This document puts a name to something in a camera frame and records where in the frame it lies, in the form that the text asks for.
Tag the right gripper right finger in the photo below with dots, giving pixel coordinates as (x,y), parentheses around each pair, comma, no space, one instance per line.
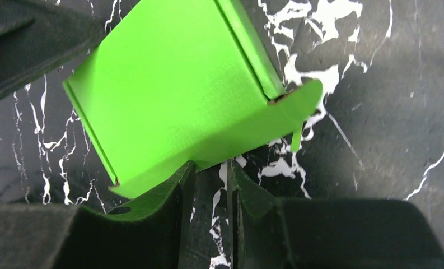
(286,232)

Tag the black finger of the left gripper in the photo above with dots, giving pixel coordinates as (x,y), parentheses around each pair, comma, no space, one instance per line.
(37,36)

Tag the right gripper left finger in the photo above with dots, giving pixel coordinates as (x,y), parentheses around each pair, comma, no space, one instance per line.
(146,232)

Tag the green paper box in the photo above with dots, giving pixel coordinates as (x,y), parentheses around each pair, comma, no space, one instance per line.
(180,81)

